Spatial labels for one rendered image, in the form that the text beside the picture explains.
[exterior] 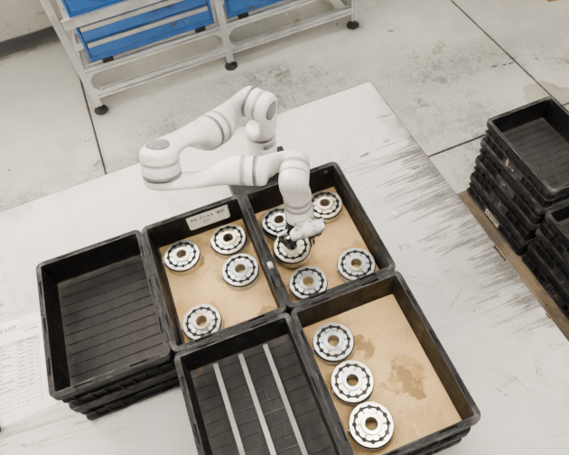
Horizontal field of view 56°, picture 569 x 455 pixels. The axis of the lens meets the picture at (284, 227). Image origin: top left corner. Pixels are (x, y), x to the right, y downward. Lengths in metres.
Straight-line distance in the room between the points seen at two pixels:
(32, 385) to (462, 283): 1.27
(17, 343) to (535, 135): 2.01
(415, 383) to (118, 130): 2.38
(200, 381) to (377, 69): 2.36
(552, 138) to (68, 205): 1.86
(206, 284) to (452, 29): 2.60
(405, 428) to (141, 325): 0.73
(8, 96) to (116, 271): 2.37
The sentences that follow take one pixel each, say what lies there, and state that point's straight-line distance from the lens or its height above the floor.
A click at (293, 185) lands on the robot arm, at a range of 1.19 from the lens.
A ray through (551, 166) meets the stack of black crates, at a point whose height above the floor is 0.49.
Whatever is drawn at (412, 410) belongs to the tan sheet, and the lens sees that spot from 1.36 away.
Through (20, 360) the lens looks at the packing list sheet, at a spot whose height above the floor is 0.70.
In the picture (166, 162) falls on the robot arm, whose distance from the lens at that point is 1.23.
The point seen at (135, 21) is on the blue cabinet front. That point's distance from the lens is 3.14.
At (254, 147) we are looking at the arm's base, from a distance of 1.65.
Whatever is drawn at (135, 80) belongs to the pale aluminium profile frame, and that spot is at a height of 0.14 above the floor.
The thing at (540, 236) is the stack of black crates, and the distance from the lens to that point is 2.22.
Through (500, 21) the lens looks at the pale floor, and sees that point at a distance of 3.77.
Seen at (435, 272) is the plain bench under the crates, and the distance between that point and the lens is 1.66.
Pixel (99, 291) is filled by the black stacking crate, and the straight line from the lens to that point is 1.61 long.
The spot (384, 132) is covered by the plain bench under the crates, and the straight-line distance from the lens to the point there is 1.98.
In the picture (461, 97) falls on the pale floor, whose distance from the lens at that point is 3.19.
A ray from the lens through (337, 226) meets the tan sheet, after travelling 1.57.
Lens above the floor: 2.13
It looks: 56 degrees down
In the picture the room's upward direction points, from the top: 9 degrees counter-clockwise
